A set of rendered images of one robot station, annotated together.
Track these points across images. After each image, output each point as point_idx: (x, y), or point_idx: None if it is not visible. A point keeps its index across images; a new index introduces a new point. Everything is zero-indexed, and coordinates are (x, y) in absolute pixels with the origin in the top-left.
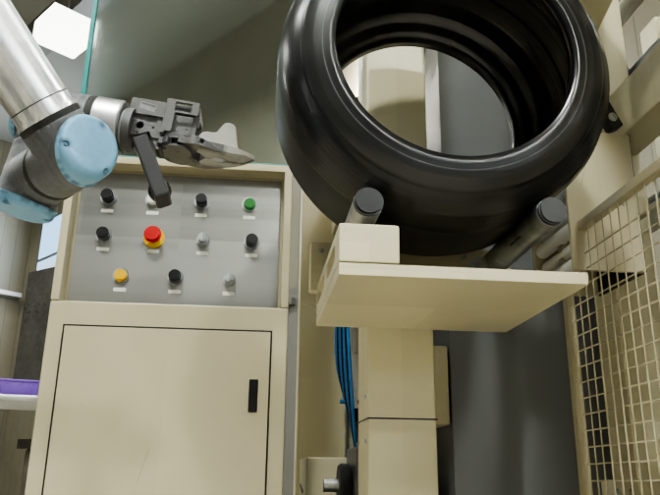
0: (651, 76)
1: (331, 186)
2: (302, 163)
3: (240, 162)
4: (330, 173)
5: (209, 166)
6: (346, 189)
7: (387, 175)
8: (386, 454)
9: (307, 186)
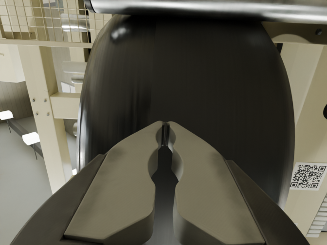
0: None
1: (155, 46)
2: (183, 101)
3: (158, 124)
4: (124, 50)
5: (248, 199)
6: (133, 31)
7: (101, 31)
8: None
9: (227, 83)
